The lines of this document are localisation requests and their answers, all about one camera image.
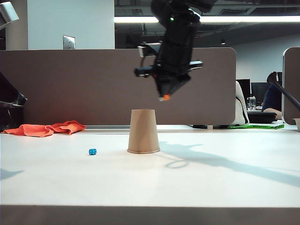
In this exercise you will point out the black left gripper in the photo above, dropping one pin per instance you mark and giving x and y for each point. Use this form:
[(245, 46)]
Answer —
[(10, 93)]

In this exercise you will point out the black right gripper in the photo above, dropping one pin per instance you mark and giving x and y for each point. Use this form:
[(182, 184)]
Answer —
[(174, 63)]

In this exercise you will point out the orange die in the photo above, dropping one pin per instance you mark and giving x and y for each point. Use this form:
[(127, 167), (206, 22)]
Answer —
[(166, 97)]

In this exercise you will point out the blue die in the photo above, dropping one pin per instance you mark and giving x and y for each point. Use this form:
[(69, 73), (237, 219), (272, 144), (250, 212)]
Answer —
[(92, 152)]

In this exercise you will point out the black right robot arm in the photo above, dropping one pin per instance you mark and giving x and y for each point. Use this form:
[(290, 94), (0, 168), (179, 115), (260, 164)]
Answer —
[(175, 30)]

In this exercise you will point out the brown paper cup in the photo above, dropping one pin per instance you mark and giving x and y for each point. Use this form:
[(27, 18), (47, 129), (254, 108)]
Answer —
[(143, 133)]

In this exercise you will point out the dark box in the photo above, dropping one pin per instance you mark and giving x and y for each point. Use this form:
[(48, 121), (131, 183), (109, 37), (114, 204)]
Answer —
[(11, 119)]

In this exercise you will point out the orange cloth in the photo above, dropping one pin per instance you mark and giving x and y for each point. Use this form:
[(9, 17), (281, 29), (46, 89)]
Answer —
[(35, 130)]

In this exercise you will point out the small black pendant lamp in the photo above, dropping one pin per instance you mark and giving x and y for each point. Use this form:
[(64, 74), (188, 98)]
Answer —
[(222, 42)]

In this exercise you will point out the dark computer monitor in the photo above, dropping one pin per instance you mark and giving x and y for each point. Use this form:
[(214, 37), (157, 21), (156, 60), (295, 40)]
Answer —
[(245, 87)]

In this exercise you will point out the wide brown divider panel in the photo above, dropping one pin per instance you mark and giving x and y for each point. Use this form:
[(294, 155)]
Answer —
[(93, 89)]

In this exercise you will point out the clear water bottle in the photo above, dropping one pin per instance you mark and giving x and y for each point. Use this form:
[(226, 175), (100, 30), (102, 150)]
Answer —
[(252, 103)]

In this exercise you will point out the black flat case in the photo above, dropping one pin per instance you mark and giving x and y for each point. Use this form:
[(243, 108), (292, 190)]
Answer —
[(261, 116)]

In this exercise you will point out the seated person in dark shirt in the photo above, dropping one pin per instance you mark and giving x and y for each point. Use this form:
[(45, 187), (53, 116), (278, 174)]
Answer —
[(272, 100)]

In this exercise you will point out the black pole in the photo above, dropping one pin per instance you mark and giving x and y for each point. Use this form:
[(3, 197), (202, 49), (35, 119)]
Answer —
[(287, 95)]

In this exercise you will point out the brown divider panel white edge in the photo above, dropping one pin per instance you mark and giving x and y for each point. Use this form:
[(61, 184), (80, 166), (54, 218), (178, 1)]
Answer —
[(293, 82)]

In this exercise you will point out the beige paper bowl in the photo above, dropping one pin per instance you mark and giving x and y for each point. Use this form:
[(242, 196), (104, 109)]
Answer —
[(297, 124)]

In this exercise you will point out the metal wall outlet plate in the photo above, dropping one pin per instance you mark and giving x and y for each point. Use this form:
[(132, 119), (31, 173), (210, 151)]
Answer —
[(69, 42)]

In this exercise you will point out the silver left wrist camera with bracket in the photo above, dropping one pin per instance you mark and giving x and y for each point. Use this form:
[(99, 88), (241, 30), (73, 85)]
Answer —
[(8, 14)]

